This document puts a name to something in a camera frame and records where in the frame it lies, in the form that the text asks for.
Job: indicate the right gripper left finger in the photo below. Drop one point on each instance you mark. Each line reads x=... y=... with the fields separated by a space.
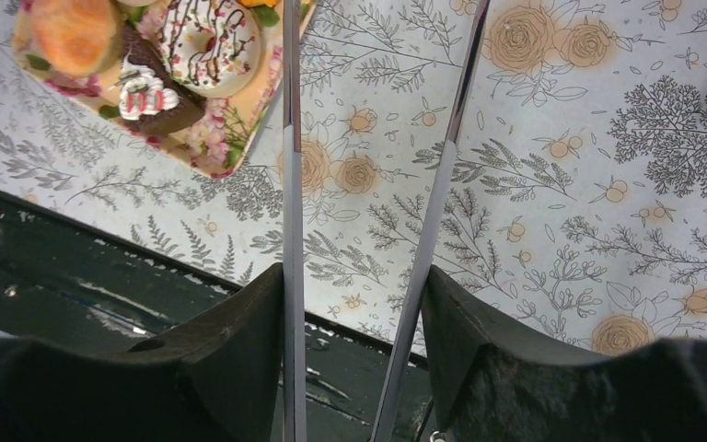
x=227 y=363

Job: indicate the orange tart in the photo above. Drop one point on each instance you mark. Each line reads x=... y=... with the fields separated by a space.
x=259 y=3

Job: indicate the floral dessert tray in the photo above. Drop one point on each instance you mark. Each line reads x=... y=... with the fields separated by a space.
x=215 y=145

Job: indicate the metal tongs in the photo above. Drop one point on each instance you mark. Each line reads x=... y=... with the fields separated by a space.
x=295 y=367

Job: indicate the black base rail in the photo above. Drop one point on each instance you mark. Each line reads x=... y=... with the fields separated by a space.
x=77 y=286

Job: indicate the orange round pastry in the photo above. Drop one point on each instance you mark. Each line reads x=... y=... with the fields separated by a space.
x=77 y=37

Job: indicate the chocolate drizzle donut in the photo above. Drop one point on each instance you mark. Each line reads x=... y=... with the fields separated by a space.
x=213 y=48

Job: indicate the floral tablecloth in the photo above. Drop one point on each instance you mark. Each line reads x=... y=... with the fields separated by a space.
x=579 y=195

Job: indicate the chocolate cake piece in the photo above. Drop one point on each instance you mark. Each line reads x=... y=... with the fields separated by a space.
x=149 y=100

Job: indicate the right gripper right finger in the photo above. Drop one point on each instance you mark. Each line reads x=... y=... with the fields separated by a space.
x=496 y=379

